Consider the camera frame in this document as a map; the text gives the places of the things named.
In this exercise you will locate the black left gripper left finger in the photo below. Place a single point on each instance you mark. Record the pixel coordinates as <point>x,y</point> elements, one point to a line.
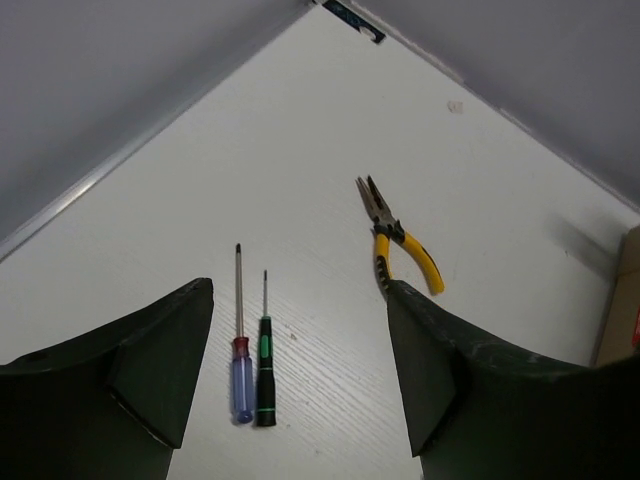
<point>112,403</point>

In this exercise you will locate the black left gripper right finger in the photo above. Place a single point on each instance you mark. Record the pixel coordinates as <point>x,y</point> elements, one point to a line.
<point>479,407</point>

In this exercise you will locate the tan plastic toolbox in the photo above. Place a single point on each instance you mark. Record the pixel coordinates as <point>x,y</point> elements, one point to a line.
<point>620,336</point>

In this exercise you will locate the yellow black pliers near arm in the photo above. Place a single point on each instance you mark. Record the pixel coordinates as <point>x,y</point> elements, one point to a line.
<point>388,229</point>

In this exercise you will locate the blue red screwdriver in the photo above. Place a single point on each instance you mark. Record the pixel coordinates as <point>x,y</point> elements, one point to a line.
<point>242,367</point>

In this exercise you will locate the green black screwdriver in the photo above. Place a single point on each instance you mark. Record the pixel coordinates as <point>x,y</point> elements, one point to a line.
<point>266,385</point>

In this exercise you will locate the blue table label left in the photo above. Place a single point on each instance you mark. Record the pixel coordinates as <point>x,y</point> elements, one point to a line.
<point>354,20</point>

